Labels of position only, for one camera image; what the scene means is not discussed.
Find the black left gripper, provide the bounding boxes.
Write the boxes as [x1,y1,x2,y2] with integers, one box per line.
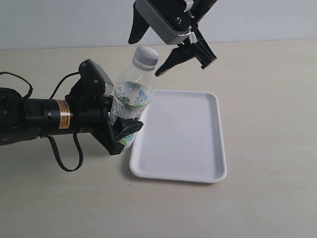
[65,81,144,155]

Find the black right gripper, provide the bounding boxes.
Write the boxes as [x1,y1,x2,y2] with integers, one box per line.
[128,0,217,77]

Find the clear plastic drink bottle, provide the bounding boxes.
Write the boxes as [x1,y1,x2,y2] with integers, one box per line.
[108,63,153,151]

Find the white bottle cap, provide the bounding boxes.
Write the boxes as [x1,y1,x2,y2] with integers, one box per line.
[132,46,159,71]

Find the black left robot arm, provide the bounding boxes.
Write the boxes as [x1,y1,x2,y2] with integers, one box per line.
[0,81,143,155]

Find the white rectangular plastic tray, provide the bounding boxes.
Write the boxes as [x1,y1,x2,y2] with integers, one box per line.
[129,90,227,183]

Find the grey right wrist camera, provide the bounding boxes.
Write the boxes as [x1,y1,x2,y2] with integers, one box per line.
[136,0,194,45]

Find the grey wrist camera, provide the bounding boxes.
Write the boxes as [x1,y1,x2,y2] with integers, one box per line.
[78,59,114,98]
[136,0,194,45]

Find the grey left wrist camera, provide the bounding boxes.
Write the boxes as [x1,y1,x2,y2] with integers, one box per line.
[78,59,114,98]

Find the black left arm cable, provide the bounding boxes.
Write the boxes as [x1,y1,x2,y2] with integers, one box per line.
[0,71,84,172]

